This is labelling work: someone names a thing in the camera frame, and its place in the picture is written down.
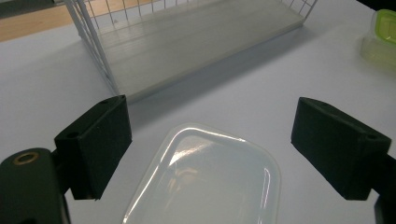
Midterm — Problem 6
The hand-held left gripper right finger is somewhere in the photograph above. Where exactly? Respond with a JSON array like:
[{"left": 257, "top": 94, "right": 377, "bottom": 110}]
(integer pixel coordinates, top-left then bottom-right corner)
[{"left": 290, "top": 96, "right": 392, "bottom": 201}]

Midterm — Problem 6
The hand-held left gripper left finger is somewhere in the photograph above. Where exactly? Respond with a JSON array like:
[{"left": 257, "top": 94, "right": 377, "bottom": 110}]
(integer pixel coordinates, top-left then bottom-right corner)
[{"left": 54, "top": 94, "right": 134, "bottom": 201}]

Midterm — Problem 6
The white plastic container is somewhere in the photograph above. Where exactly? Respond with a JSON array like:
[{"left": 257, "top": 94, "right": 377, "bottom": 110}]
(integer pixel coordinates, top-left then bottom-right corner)
[{"left": 121, "top": 122, "right": 281, "bottom": 224}]

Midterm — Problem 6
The green lidded plastic container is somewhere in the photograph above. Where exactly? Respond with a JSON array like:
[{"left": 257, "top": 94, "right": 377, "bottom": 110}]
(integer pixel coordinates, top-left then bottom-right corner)
[{"left": 360, "top": 8, "right": 396, "bottom": 74}]

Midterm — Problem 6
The white wire rack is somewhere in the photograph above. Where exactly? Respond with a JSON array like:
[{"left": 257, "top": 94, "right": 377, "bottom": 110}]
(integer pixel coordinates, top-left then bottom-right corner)
[{"left": 64, "top": 0, "right": 319, "bottom": 105}]

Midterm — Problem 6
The wooden board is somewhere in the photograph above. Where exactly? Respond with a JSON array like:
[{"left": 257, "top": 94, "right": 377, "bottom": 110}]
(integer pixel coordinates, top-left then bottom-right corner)
[{"left": 0, "top": 0, "right": 150, "bottom": 43}]

